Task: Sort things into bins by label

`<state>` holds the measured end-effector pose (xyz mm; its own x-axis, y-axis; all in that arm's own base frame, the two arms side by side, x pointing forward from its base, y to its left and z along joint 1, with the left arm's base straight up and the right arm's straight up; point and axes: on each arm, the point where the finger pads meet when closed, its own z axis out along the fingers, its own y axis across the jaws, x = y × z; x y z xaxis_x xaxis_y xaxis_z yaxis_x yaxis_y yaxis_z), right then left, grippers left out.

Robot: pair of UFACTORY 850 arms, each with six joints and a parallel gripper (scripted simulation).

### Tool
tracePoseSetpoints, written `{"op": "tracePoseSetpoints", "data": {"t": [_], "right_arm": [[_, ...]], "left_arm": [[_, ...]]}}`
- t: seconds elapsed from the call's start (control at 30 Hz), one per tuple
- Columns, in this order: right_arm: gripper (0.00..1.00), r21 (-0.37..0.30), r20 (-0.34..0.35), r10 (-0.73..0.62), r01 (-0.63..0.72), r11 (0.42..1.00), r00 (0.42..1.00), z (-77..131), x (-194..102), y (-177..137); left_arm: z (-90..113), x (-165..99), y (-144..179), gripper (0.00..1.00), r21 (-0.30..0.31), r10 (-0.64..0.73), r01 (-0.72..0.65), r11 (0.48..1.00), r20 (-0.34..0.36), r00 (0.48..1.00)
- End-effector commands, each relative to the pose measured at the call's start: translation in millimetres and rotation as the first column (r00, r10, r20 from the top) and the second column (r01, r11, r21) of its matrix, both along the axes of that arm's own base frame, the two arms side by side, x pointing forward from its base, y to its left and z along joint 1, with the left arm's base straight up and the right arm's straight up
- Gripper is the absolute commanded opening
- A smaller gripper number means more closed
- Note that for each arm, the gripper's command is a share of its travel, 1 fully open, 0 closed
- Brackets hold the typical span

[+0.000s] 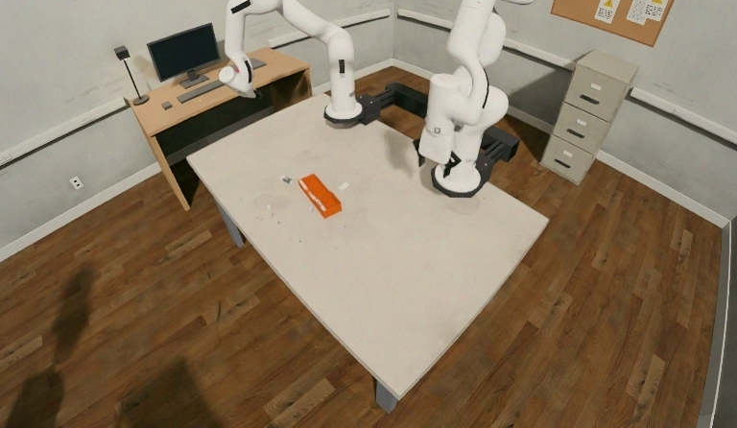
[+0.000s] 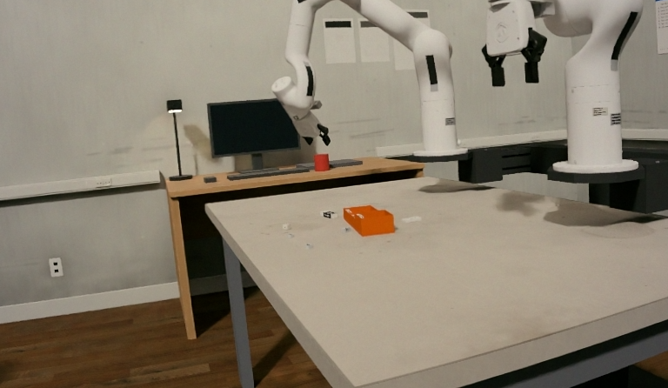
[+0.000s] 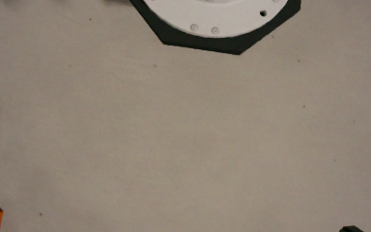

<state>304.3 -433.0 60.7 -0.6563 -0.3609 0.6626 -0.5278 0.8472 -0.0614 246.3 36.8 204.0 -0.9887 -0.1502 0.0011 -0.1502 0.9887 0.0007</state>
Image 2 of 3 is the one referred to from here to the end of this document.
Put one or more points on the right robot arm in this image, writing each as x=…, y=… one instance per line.
x=432, y=52

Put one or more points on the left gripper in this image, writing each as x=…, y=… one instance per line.
x=510, y=27

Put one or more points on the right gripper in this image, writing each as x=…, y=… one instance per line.
x=309, y=126

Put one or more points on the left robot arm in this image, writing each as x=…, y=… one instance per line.
x=593, y=112

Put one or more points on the orange open-top bin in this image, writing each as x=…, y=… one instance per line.
x=368, y=221

